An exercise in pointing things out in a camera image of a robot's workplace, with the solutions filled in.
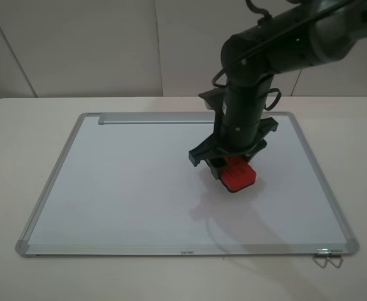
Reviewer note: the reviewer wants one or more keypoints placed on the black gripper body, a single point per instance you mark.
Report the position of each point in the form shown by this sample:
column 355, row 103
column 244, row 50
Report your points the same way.
column 238, row 127

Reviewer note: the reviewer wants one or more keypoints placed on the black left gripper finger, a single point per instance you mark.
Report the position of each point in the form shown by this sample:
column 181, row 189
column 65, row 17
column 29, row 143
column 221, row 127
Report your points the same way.
column 216, row 166

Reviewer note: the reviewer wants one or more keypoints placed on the metal binder clip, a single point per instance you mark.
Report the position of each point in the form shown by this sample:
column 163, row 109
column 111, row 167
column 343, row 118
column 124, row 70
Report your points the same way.
column 335, row 257
column 321, row 257

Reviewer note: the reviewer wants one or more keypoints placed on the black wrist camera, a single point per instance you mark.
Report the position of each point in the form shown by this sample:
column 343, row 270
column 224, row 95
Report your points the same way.
column 213, row 99

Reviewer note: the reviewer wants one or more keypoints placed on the left metal binder clip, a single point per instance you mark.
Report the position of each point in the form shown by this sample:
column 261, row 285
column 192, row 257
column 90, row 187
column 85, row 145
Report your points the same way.
column 321, row 257

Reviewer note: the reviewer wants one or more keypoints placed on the white aluminium-framed whiteboard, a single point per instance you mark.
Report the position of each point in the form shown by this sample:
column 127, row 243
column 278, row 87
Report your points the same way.
column 123, row 186

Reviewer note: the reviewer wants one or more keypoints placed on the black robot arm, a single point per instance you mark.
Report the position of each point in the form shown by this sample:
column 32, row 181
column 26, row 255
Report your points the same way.
column 310, row 34

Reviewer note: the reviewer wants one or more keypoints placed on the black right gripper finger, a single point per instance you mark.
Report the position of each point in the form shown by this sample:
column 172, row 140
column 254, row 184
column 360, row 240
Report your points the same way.
column 248, row 156

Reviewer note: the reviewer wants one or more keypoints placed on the red whiteboard eraser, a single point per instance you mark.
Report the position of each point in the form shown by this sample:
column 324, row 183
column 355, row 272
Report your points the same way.
column 237, row 174

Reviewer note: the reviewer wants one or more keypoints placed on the right metal binder clip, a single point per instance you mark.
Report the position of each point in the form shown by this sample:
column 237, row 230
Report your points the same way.
column 335, row 257

